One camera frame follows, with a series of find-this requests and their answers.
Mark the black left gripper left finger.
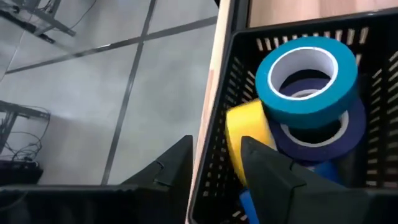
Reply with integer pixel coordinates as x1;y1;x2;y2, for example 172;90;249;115
121;134;194;224

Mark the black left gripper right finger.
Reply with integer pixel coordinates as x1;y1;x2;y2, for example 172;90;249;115
241;136;368;224

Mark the bright blue tape roll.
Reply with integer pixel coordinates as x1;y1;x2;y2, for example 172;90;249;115
238;160;343;224

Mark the dark blue tape roll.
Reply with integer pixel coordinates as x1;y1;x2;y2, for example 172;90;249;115
269;77;367;162

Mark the yellow tape roll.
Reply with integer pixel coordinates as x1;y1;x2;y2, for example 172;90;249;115
225;98;276;187

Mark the light blue tape roll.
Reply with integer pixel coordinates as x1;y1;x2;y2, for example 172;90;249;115
254;36;359;130

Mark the black plastic basket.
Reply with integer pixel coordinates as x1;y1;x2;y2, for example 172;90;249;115
186;7;398;224

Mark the grey metal floor stand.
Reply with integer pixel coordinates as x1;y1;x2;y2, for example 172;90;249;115
0;0;77;44

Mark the dark workstation with cables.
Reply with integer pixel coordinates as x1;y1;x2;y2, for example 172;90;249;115
0;100;50;187

